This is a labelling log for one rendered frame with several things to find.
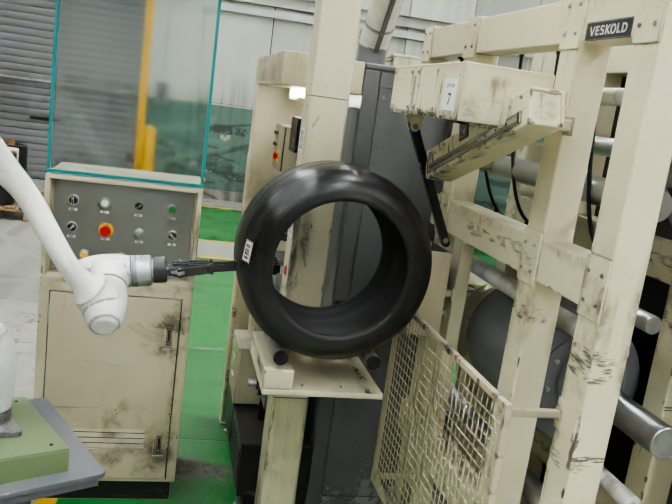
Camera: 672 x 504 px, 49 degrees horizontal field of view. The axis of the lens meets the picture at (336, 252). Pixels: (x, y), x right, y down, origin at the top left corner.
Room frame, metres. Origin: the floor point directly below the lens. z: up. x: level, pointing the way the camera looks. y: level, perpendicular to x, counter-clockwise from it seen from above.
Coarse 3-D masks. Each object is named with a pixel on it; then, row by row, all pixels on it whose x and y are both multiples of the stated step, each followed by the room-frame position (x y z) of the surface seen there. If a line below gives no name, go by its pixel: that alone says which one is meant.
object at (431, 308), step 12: (432, 252) 2.44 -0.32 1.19; (444, 252) 2.45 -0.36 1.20; (432, 264) 2.44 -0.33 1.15; (444, 264) 2.45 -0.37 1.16; (432, 276) 2.44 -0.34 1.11; (444, 276) 2.45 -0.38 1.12; (432, 288) 2.44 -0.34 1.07; (444, 288) 2.45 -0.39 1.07; (432, 300) 2.44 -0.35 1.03; (420, 312) 2.44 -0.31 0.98; (432, 312) 2.45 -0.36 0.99; (432, 324) 2.45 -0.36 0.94
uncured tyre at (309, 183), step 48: (288, 192) 2.02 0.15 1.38; (336, 192) 2.03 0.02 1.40; (384, 192) 2.07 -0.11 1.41; (240, 240) 2.06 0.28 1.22; (384, 240) 2.36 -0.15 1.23; (240, 288) 2.04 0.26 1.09; (384, 288) 2.35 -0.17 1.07; (288, 336) 2.01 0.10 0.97; (336, 336) 2.05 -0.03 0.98; (384, 336) 2.08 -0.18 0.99
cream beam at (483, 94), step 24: (408, 72) 2.29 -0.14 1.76; (432, 72) 2.08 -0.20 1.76; (456, 72) 1.91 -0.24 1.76; (480, 72) 1.87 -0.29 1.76; (504, 72) 1.88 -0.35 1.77; (528, 72) 1.90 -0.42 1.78; (408, 96) 2.26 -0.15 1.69; (432, 96) 2.05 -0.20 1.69; (456, 96) 1.87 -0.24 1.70; (480, 96) 1.87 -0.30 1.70; (504, 96) 1.88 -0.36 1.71; (456, 120) 2.00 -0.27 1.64; (480, 120) 1.87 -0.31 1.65; (504, 120) 1.88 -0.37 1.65
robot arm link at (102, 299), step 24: (0, 144) 1.78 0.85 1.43; (0, 168) 1.78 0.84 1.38; (24, 192) 1.82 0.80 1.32; (48, 216) 1.83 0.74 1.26; (48, 240) 1.80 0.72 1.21; (72, 264) 1.80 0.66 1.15; (72, 288) 1.81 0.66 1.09; (96, 288) 1.81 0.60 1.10; (120, 288) 1.89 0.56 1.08; (96, 312) 1.78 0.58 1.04; (120, 312) 1.82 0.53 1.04
